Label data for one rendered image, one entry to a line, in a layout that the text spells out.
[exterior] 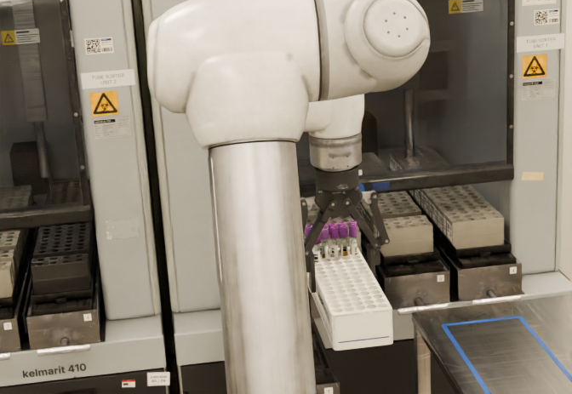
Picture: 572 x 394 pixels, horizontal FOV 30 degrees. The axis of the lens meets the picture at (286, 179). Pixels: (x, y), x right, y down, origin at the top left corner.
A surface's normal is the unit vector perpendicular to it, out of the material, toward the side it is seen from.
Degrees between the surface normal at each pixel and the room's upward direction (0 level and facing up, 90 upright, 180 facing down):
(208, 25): 54
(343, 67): 105
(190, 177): 90
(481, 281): 90
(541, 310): 0
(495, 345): 0
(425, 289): 90
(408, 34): 68
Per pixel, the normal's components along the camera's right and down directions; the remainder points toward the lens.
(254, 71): 0.07, 0.02
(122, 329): -0.06, -0.95
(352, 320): 0.13, 0.29
